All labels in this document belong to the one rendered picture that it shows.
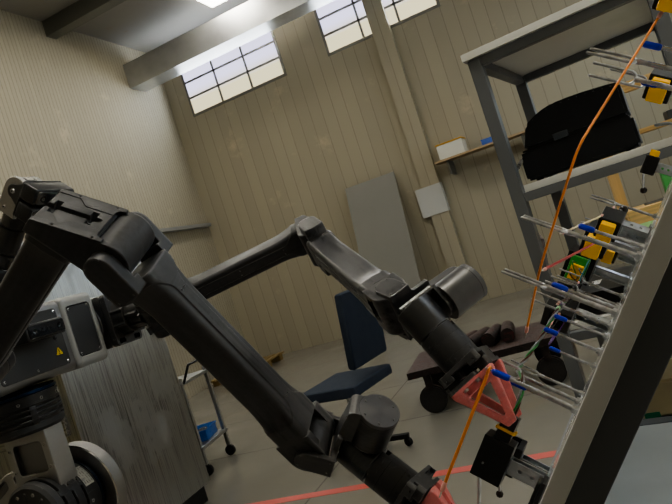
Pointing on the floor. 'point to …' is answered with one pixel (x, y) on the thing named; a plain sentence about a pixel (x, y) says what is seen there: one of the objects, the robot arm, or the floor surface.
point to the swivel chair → (356, 356)
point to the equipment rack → (604, 39)
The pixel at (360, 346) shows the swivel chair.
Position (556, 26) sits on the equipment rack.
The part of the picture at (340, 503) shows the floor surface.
